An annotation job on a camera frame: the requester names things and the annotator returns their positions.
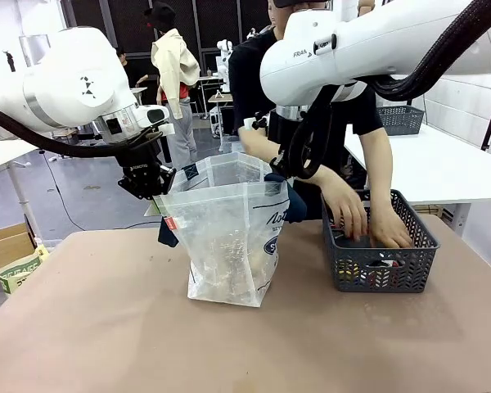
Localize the dark grey plastic basket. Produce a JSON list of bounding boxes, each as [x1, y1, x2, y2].
[[321, 188, 441, 294], [376, 105, 426, 137]]

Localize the black right arm cable sleeve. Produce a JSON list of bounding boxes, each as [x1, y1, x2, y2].
[[288, 0, 491, 181]]

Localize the grey wall board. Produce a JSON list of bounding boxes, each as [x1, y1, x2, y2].
[[19, 34, 52, 67]]

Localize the green printed carton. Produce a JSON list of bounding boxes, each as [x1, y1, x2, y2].
[[0, 244, 51, 294]]

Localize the person right forearm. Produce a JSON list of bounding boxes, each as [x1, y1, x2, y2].
[[237, 125, 345, 198]]

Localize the black left arm cable sleeve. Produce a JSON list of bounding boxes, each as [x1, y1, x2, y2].
[[0, 104, 165, 160]]

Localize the black arm cable sleeve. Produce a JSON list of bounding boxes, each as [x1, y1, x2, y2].
[[0, 104, 165, 160], [288, 0, 491, 181]]

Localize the person right hand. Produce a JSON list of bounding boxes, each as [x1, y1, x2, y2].
[[326, 186, 370, 243]]

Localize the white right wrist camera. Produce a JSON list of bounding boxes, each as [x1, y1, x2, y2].
[[243, 115, 270, 132]]

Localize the small white background robot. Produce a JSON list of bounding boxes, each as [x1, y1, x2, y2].
[[215, 38, 235, 93]]

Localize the person in cream jacket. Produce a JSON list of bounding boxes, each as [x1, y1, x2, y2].
[[144, 2, 201, 165]]

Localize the seated person in black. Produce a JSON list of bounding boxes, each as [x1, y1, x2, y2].
[[115, 46, 149, 90]]

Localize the person left forearm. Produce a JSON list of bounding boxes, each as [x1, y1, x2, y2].
[[358, 126, 394, 215]]

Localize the colourful packaged goods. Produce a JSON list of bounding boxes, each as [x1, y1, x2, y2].
[[334, 231, 412, 288]]

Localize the black floor cable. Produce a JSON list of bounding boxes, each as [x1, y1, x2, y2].
[[43, 150, 161, 231]]

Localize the brown cardboard box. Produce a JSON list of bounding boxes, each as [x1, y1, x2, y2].
[[0, 222, 38, 276]]

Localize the small wooden top table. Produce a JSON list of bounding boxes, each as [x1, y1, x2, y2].
[[207, 92, 235, 153]]

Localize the wide white side table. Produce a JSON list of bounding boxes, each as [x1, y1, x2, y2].
[[343, 122, 491, 206]]

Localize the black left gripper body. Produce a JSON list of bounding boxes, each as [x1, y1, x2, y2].
[[118, 145, 162, 194]]

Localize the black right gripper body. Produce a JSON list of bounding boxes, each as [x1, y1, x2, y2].
[[268, 112, 302, 159]]

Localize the clear navy-handled shopping bag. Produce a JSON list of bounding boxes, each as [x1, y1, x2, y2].
[[152, 151, 308, 308]]

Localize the person in black T-shirt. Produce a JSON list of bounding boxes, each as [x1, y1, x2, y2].
[[227, 0, 394, 222]]

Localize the white height-adjustable desk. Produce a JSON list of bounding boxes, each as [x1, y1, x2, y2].
[[0, 138, 42, 246]]

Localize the person left hand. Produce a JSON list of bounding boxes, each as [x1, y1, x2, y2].
[[367, 204, 415, 250]]

